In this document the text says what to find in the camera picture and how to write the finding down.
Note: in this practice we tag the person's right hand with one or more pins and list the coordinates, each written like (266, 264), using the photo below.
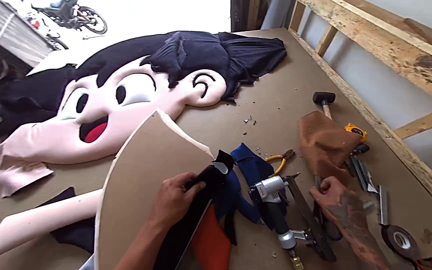
(331, 195)

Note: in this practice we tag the person's left hand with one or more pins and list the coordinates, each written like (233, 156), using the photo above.
(171, 200)

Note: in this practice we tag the person's left thumb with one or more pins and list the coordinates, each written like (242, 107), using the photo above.
(196, 189)

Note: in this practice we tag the person's left fingers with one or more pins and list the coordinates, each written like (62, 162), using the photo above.
(183, 178)

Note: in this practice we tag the person's right fingers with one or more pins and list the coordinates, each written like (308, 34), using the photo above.
(324, 185)

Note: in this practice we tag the slim grey metal tool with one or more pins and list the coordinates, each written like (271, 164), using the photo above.
(317, 182)

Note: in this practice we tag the black fabric-covered strip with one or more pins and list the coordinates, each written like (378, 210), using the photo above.
(189, 217)

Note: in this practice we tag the person's left forearm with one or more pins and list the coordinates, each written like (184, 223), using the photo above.
(143, 245)

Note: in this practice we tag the person's right forearm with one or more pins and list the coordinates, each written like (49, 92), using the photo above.
(360, 236)

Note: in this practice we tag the grey metal utility knife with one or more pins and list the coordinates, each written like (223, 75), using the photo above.
(360, 172)

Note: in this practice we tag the brown fabric piece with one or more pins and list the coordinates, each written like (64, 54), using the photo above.
(324, 144)

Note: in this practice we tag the curved brown board, foam edge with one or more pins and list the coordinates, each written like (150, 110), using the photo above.
(137, 183)

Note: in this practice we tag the orange-red fabric piece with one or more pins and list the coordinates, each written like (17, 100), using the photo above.
(212, 240)

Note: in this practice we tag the silver black staple gun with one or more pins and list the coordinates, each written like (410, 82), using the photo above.
(276, 217)

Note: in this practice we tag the blue fabric-covered piece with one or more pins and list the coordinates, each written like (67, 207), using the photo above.
(251, 165)

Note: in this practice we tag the yellow black tape measure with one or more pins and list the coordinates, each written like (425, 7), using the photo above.
(356, 131)

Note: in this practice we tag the flat silver metal bar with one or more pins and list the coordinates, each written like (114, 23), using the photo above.
(383, 206)

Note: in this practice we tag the black tape roll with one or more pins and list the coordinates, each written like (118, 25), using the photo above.
(392, 232)

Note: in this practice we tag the padded cartoon face panel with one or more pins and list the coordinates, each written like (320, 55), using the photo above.
(114, 97)

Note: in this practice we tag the dark navy fabric scrap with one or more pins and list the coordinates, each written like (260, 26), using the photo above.
(77, 234)

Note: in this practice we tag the long pink padded piece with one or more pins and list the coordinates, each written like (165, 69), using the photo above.
(39, 227)

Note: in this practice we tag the red motorcycle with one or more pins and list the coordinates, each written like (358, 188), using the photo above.
(53, 39)

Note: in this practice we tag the black motorcycle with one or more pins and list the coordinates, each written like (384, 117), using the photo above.
(62, 13)

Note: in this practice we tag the corrugated metal sheet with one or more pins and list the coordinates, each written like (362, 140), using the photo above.
(9, 28)

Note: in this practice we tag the wooden frame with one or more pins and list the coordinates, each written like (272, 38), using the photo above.
(396, 45)

